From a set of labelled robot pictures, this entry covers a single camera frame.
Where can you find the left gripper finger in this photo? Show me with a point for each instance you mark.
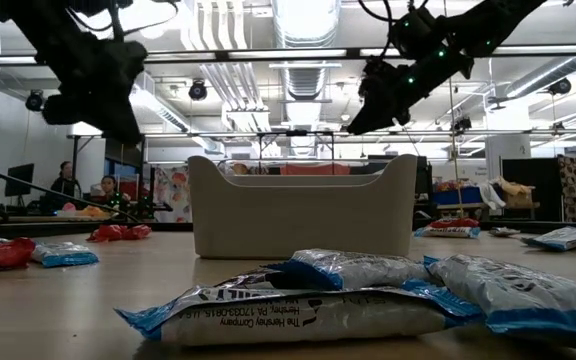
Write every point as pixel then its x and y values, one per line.
pixel 118 122

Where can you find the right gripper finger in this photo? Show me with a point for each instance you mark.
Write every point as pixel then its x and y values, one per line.
pixel 383 115

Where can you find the white blue Hershey's candy bar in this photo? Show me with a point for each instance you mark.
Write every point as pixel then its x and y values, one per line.
pixel 445 232
pixel 358 270
pixel 518 295
pixel 563 238
pixel 293 320
pixel 63 256

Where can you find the small silver candy wrapper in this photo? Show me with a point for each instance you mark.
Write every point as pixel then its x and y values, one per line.
pixel 504 232

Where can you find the dark purple silver candy wrapper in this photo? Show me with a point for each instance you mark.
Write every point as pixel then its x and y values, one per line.
pixel 248 280

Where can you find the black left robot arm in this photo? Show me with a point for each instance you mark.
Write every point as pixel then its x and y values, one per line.
pixel 33 20

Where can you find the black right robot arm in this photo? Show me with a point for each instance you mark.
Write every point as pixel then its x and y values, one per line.
pixel 493 20

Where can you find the background black robot arm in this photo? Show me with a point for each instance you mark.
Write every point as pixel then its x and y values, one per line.
pixel 145 207

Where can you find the black ceiling spotlight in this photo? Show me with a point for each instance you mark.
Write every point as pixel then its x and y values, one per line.
pixel 34 100
pixel 462 124
pixel 560 86
pixel 198 90

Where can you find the person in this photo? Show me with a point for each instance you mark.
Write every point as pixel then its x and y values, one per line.
pixel 110 190
pixel 65 187

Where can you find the red cloth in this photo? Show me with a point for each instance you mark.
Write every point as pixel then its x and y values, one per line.
pixel 313 170

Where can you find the floral patterned cloth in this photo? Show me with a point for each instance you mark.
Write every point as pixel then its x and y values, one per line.
pixel 173 195

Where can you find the blue storage bin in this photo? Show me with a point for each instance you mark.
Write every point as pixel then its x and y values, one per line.
pixel 455 196

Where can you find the white pillar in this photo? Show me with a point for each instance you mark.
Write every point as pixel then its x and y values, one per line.
pixel 508 155

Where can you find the black computer monitor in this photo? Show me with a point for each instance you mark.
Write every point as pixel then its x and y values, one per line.
pixel 19 179

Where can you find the black slanted rod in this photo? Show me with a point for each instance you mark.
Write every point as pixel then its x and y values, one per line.
pixel 18 179

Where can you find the wooden bench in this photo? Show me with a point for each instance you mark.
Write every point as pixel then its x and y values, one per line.
pixel 468 205

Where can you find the overhead light bar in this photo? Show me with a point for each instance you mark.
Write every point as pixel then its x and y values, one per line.
pixel 268 53

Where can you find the white cloth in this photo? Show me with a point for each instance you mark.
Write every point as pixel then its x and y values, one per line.
pixel 490 195

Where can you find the beige plastic basket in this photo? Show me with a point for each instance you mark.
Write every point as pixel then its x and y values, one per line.
pixel 298 220

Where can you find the cardboard box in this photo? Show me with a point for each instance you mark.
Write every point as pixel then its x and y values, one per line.
pixel 518 197

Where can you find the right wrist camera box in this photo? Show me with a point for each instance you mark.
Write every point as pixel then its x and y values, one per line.
pixel 375 77

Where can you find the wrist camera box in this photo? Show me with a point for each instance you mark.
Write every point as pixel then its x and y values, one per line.
pixel 375 77
pixel 65 110

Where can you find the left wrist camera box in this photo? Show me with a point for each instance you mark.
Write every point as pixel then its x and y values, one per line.
pixel 65 110

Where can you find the black table edge rail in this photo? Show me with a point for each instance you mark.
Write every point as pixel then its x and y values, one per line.
pixel 168 226

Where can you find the silver ceiling air duct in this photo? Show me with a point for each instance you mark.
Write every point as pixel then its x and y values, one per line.
pixel 305 20

